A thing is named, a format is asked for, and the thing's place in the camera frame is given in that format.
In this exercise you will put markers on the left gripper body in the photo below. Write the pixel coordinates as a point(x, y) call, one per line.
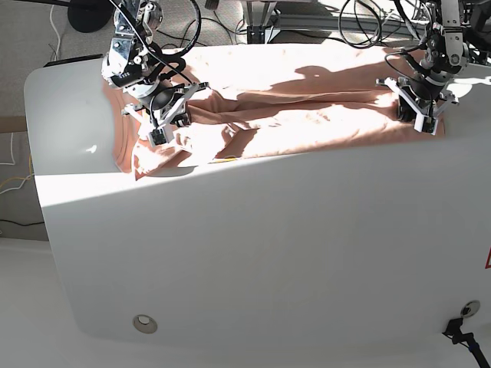
point(439, 56)

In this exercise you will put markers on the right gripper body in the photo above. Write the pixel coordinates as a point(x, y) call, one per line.
point(146, 76)

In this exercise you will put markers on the salmon pink T-shirt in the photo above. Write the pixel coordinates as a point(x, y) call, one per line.
point(271, 100)

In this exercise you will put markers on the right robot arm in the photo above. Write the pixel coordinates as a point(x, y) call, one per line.
point(142, 20)

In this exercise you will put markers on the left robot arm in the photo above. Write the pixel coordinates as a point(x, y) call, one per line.
point(446, 13)

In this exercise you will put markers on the red warning sticker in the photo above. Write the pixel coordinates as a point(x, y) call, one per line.
point(488, 260)

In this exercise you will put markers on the metal table grommet right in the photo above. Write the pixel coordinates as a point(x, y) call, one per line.
point(470, 309)

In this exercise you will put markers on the metal table grommet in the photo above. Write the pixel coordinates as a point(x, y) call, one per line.
point(470, 309)
point(145, 324)

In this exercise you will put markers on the metal table grommet left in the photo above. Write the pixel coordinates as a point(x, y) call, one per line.
point(145, 324)

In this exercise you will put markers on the silver frame centre post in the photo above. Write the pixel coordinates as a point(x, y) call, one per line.
point(260, 21)

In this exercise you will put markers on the black clamp with cable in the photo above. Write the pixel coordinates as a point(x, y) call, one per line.
point(454, 333)

